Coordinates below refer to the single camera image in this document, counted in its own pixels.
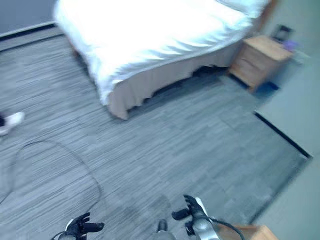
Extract wooden furniture corner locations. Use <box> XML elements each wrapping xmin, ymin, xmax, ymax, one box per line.
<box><xmin>217</xmin><ymin>223</ymin><xmax>280</xmax><ymax>240</ymax></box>

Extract silver robot body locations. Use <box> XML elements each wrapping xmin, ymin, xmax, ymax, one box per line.
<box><xmin>147</xmin><ymin>218</ymin><xmax>177</xmax><ymax>240</ymax></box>

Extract purple item on nightstand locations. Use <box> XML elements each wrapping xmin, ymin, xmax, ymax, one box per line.
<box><xmin>282</xmin><ymin>39</ymin><xmax>300</xmax><ymax>52</ymax></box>

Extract person's foot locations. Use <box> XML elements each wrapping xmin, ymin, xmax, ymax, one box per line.
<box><xmin>0</xmin><ymin>111</ymin><xmax>26</xmax><ymax>137</ymax></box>

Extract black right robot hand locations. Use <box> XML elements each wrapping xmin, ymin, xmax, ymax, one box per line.
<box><xmin>171</xmin><ymin>194</ymin><xmax>209</xmax><ymax>221</ymax></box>

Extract wooden nightstand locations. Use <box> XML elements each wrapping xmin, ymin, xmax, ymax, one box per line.
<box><xmin>228</xmin><ymin>34</ymin><xmax>294</xmax><ymax>94</ymax></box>

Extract black cable on floor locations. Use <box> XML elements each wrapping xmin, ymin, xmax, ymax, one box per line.
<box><xmin>0</xmin><ymin>140</ymin><xmax>104</xmax><ymax>213</ymax></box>

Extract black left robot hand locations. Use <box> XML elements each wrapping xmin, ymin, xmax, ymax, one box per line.
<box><xmin>65</xmin><ymin>212</ymin><xmax>105</xmax><ymax>234</ymax></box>

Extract black frame against wall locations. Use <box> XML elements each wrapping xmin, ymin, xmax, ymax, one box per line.
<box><xmin>271</xmin><ymin>24</ymin><xmax>294</xmax><ymax>42</ymax></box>

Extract bed with white sheet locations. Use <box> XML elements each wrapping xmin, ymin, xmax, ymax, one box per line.
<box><xmin>53</xmin><ymin>0</ymin><xmax>278</xmax><ymax>121</ymax></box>

